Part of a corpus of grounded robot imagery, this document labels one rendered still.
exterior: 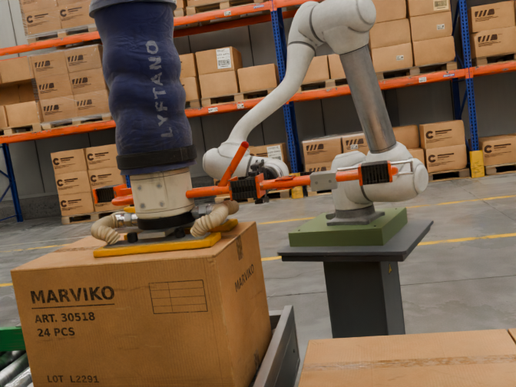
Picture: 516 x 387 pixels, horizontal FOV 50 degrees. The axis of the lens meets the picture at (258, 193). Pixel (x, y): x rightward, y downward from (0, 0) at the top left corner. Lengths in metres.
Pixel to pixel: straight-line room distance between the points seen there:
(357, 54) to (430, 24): 6.87
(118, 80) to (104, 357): 0.74
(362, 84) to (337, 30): 0.20
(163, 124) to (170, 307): 0.48
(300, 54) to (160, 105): 0.65
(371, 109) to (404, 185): 0.29
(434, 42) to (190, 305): 7.66
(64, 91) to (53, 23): 1.08
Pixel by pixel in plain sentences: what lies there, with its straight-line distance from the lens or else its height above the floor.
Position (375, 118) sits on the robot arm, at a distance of 1.99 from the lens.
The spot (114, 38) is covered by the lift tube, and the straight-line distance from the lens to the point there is 1.55.
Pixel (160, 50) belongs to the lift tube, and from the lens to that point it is 1.53.
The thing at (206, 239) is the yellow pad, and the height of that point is 0.97.
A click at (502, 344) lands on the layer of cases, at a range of 1.75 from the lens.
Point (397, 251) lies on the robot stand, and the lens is 1.97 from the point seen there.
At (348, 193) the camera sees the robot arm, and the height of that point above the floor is 0.94.
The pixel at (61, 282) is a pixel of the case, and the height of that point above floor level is 0.90.
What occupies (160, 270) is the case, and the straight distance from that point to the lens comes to 1.43.
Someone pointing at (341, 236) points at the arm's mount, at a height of 0.79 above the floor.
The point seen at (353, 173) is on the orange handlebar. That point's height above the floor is 1.09.
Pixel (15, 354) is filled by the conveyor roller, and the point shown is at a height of 0.54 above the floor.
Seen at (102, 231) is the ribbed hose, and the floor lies 1.02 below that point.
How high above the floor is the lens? 1.25
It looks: 7 degrees down
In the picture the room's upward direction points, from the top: 8 degrees counter-clockwise
